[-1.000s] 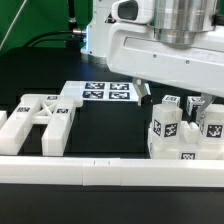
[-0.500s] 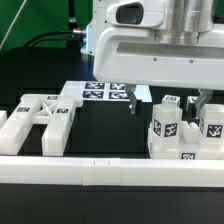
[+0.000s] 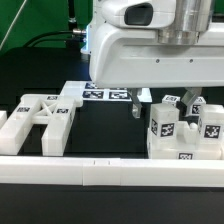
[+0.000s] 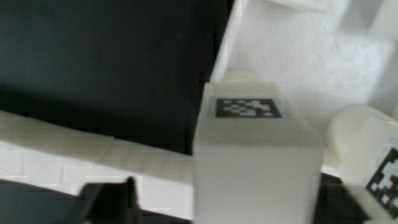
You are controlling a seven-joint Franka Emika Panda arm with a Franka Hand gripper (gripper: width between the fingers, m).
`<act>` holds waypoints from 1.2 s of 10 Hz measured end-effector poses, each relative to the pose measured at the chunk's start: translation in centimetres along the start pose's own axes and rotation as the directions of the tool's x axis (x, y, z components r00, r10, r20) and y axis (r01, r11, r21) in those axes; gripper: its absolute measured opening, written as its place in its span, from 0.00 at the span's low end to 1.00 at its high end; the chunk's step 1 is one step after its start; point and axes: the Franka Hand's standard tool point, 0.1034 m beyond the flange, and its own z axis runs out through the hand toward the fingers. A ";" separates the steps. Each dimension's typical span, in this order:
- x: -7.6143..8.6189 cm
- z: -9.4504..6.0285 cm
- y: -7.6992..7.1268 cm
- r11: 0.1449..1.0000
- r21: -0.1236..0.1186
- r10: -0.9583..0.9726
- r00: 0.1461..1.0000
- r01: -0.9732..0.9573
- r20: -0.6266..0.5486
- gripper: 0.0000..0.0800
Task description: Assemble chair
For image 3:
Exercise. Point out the black vertical pole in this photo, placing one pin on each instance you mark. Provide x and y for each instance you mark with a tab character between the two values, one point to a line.
71	11

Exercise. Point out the white tagged cube left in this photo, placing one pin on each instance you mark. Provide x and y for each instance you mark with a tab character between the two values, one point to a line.
170	99

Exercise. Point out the white front fence bar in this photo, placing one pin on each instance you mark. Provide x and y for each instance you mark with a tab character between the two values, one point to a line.
111	172

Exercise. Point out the white marker base sheet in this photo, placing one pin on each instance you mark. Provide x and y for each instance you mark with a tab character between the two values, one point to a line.
88	91

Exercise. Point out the white tagged cube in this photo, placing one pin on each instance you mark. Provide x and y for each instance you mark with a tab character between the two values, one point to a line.
193	107
170	99

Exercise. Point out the white left fence bar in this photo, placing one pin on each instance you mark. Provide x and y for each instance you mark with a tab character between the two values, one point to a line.
3	118

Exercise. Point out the white chair seat part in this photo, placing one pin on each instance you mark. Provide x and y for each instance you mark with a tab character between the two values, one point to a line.
185	147

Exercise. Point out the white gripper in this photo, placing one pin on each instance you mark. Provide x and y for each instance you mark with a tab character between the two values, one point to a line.
156	43

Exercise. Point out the white chair back frame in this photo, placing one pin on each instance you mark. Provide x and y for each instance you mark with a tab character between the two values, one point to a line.
56	112

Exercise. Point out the white tagged cube right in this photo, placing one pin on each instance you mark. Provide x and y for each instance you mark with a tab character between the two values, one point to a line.
193	107

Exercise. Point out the white fence bar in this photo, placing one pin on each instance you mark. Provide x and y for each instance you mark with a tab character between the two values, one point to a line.
3	118
111	172

